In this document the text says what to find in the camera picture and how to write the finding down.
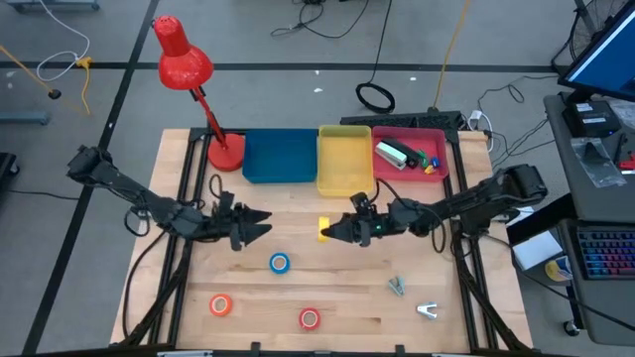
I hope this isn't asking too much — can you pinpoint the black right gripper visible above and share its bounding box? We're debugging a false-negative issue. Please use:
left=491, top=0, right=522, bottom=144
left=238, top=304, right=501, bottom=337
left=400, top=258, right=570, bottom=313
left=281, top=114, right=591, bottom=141
left=320, top=191, right=398, bottom=248

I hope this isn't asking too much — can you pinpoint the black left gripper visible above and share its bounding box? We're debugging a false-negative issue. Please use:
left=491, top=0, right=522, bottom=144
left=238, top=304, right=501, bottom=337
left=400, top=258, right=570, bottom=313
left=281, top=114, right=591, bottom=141
left=190, top=190, right=273, bottom=252

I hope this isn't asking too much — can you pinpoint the blue tape roll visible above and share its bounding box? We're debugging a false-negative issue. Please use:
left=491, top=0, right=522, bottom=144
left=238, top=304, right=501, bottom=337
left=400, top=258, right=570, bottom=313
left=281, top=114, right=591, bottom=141
left=269, top=252, right=292, bottom=276

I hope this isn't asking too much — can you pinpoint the orange tape roll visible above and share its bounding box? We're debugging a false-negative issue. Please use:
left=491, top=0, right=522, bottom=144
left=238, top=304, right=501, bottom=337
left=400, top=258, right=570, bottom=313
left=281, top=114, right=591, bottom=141
left=208, top=293, right=233, bottom=318

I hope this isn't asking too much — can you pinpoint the mint green stapler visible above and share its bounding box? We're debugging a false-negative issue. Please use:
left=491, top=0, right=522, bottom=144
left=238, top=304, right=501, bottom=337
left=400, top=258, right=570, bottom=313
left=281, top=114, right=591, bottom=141
left=374, top=141, right=409, bottom=172

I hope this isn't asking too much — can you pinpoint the red tape roll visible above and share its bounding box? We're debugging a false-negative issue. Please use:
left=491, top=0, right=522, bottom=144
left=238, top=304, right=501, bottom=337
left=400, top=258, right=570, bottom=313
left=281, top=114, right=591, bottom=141
left=298, top=306, right=321, bottom=332

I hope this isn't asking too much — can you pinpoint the black stapler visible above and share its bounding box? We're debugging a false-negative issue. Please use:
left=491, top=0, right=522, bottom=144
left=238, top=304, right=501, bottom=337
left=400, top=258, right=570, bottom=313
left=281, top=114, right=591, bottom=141
left=381, top=137, right=422, bottom=169

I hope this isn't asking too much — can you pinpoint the yellow plastic bin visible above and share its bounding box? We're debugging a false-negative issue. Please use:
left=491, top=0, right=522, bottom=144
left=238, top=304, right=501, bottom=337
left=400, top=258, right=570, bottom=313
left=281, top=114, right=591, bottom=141
left=317, top=124, right=375, bottom=198

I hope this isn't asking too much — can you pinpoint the blue plastic bin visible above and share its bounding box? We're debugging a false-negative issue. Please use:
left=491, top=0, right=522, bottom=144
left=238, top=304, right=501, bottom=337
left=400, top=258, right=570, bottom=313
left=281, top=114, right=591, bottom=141
left=241, top=128, right=319, bottom=185

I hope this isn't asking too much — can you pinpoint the long black power strip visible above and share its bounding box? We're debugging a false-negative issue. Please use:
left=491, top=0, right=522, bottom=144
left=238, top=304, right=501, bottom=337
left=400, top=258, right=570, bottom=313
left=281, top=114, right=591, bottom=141
left=339, top=109, right=465, bottom=129

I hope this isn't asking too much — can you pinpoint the red plastic bin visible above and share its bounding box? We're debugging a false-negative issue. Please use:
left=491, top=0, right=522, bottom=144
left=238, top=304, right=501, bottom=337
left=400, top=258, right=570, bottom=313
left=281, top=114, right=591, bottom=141
left=371, top=125, right=450, bottom=183

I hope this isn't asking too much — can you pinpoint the red desk lamp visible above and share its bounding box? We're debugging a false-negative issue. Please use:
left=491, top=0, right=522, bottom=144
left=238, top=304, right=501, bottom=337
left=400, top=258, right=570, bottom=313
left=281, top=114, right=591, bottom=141
left=151, top=14, right=247, bottom=174

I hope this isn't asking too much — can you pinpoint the white power adapter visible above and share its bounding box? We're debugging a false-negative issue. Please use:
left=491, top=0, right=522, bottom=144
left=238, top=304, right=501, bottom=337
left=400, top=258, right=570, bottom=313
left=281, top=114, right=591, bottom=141
left=467, top=109, right=495, bottom=153

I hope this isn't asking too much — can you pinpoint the yellow round object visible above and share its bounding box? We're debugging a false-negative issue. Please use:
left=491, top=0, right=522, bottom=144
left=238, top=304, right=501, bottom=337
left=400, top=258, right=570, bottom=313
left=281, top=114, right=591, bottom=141
left=544, top=256, right=573, bottom=283

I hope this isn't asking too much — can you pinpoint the grey table foot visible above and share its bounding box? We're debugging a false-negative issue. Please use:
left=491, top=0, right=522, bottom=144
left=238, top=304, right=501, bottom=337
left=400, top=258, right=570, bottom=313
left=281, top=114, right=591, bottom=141
left=0, top=111, right=51, bottom=126
left=4, top=0, right=100, bottom=14

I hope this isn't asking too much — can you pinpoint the grey side desk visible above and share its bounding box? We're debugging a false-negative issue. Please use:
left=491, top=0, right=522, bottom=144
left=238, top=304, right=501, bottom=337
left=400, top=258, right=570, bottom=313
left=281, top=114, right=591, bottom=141
left=543, top=91, right=635, bottom=223

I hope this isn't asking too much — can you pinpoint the clear plastic bag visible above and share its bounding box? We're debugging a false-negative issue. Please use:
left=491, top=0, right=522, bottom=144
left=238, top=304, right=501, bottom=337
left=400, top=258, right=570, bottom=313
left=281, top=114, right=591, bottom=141
left=570, top=137, right=627, bottom=188

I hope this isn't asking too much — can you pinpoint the backlit black keyboard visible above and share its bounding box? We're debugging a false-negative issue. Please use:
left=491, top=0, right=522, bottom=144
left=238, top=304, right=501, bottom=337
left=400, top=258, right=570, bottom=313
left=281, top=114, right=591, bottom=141
left=574, top=225, right=635, bottom=282

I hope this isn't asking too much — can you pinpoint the black box with labels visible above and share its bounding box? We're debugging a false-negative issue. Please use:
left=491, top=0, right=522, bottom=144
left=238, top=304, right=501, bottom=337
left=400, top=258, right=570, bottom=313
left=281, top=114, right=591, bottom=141
left=562, top=100, right=621, bottom=139

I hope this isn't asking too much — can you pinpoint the dark keyboard desk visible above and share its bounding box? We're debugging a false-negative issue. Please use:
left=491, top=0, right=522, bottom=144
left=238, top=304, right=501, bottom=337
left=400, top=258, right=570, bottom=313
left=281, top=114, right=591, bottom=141
left=560, top=217, right=635, bottom=348

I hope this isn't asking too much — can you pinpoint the black computer monitor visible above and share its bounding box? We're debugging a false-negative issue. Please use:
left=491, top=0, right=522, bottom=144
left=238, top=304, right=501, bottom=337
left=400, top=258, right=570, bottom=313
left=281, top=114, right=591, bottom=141
left=558, top=0, right=635, bottom=104

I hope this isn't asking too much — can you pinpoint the black floor fan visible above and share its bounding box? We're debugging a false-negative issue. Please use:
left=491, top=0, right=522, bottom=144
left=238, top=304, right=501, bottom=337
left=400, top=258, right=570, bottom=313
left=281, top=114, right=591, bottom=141
left=550, top=0, right=631, bottom=75

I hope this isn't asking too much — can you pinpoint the black aluminium table frame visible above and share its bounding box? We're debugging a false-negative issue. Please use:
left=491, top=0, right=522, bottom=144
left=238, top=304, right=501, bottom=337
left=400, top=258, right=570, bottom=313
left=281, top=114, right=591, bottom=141
left=121, top=126, right=535, bottom=357

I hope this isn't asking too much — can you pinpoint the black coiled cable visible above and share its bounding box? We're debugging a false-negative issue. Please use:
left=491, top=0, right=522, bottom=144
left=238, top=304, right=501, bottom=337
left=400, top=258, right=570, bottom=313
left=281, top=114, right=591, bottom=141
left=354, top=0, right=397, bottom=115

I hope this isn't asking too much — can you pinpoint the yellow hanging cable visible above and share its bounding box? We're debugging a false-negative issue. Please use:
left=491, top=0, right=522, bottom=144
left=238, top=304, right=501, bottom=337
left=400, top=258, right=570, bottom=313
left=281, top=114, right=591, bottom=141
left=434, top=0, right=471, bottom=110

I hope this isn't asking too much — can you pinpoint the yellow floor cable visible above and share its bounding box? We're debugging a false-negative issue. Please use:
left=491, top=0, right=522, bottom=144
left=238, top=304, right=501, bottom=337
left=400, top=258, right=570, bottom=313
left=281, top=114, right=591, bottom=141
left=0, top=47, right=94, bottom=115

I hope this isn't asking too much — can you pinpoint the white floor cable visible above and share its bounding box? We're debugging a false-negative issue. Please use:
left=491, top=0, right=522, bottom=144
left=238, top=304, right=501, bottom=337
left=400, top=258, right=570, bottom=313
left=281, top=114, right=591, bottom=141
left=37, top=0, right=91, bottom=83

